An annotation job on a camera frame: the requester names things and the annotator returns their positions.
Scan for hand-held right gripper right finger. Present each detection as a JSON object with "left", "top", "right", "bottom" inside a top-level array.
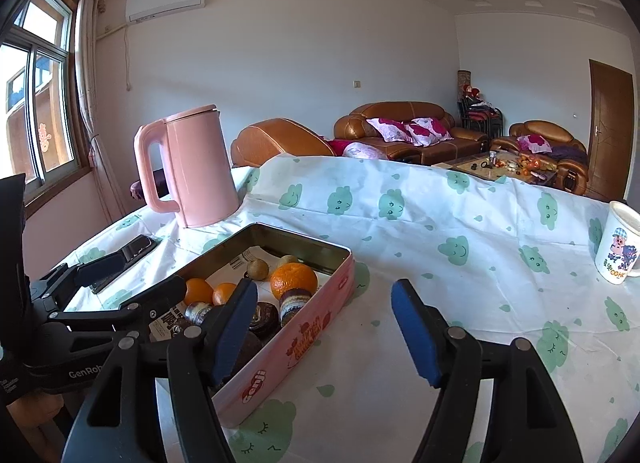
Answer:
[{"left": 391, "top": 279, "right": 583, "bottom": 463}]

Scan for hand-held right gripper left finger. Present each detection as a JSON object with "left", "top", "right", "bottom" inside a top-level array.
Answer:
[{"left": 62, "top": 277, "right": 259, "bottom": 463}]

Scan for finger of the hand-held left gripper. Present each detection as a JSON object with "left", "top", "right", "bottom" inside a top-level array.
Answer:
[
  {"left": 50, "top": 276, "right": 188, "bottom": 345},
  {"left": 27, "top": 248, "right": 129, "bottom": 315}
]

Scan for orange mandarin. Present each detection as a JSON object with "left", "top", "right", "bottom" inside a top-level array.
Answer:
[
  {"left": 184, "top": 278, "right": 215, "bottom": 306},
  {"left": 212, "top": 283, "right": 238, "bottom": 306},
  {"left": 270, "top": 263, "right": 319, "bottom": 300}
]

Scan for pink tin box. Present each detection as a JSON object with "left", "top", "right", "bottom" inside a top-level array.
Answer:
[{"left": 150, "top": 223, "right": 357, "bottom": 429}]

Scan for person's left forearm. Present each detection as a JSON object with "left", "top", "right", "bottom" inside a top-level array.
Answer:
[{"left": 7, "top": 388, "right": 68, "bottom": 463}]

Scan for black phone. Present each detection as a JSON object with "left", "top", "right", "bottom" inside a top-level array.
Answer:
[{"left": 90, "top": 235, "right": 162, "bottom": 294}]

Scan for white green-cloud tablecloth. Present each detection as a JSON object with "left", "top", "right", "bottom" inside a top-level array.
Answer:
[{"left": 65, "top": 153, "right": 640, "bottom": 463}]

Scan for printed paper sheet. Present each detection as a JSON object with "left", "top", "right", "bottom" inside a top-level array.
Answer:
[{"left": 150, "top": 245, "right": 281, "bottom": 344}]

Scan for pink electric kettle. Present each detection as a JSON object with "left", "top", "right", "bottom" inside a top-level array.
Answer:
[{"left": 134, "top": 104, "right": 241, "bottom": 229}]

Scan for pink curtain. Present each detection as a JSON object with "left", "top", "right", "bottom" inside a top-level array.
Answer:
[{"left": 72, "top": 0, "right": 128, "bottom": 224}]

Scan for cluttered coffee table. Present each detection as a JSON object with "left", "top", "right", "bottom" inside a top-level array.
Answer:
[{"left": 432, "top": 150, "right": 558, "bottom": 184}]

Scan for window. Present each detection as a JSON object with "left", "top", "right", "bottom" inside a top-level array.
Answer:
[{"left": 0, "top": 0, "right": 83, "bottom": 204}]

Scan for pink floral cushion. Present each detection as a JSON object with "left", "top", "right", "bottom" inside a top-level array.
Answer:
[{"left": 327, "top": 140, "right": 388, "bottom": 160}]

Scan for long brown leather sofa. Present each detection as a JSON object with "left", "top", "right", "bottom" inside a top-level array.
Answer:
[{"left": 333, "top": 102, "right": 490, "bottom": 166}]

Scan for white pink floral pillow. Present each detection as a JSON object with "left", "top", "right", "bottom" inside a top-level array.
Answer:
[
  {"left": 404, "top": 117, "right": 453, "bottom": 147},
  {"left": 366, "top": 118, "right": 416, "bottom": 144},
  {"left": 517, "top": 134, "right": 553, "bottom": 154}
]

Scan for brown leather armchair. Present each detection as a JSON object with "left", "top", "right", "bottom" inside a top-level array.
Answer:
[
  {"left": 490, "top": 120, "right": 590, "bottom": 196},
  {"left": 230, "top": 118, "right": 341, "bottom": 169}
]

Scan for white cartoon mug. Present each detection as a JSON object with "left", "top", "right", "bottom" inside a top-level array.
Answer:
[{"left": 594, "top": 200, "right": 640, "bottom": 285}]

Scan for stacked dark chairs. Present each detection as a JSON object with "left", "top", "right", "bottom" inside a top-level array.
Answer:
[{"left": 457, "top": 93, "right": 503, "bottom": 139}]

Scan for purple blanket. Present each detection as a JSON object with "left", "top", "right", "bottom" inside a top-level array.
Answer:
[{"left": 547, "top": 143, "right": 588, "bottom": 164}]

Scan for white air conditioner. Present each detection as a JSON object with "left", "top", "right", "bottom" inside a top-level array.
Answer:
[{"left": 125, "top": 0, "right": 207, "bottom": 23}]

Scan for brown wooden door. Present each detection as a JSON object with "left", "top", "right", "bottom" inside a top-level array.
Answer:
[{"left": 587, "top": 59, "right": 635, "bottom": 201}]

